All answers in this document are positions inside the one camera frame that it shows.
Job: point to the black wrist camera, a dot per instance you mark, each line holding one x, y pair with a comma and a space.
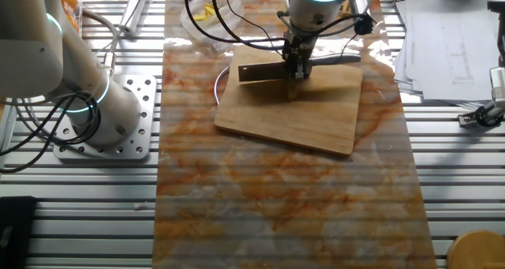
363, 25

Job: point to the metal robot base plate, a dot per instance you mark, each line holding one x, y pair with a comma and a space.
146, 103

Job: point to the black box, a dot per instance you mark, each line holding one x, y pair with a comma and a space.
16, 233

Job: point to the white plastic wrap roll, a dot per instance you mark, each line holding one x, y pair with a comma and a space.
134, 12

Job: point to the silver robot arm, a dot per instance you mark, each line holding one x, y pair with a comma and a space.
35, 64

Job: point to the clear plastic bag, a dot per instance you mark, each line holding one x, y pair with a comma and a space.
229, 20

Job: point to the clear plastic fruit tray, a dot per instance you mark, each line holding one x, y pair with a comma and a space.
77, 8

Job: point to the wooden stand with round base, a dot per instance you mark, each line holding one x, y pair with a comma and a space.
477, 251

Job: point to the wooden cutting board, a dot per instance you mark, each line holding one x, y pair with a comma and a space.
276, 123

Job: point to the steel kitchen cleaver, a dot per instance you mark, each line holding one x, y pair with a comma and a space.
260, 72

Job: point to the stack of white papers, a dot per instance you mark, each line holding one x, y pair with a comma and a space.
453, 64

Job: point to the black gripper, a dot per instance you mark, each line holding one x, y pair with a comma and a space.
299, 49

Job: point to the orange marble pattern mat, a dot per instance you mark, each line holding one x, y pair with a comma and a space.
276, 202

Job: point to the pile of potato slices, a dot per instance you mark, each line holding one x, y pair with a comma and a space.
205, 12

